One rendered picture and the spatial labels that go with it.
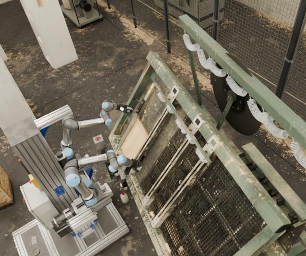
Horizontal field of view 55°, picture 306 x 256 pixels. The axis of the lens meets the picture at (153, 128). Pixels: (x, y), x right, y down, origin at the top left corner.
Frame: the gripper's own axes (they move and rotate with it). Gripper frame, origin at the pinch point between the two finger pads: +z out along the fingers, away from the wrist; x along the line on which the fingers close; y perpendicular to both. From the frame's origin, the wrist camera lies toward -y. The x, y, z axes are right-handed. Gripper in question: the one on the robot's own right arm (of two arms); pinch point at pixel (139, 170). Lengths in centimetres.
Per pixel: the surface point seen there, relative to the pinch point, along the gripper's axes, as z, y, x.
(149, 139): 10.1, 26.5, 23.7
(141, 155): 21.3, 6.7, 24.9
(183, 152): -6, 45, -25
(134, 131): 27, 18, 60
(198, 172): -8, 42, -51
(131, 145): 33, 4, 52
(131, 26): 227, 153, 459
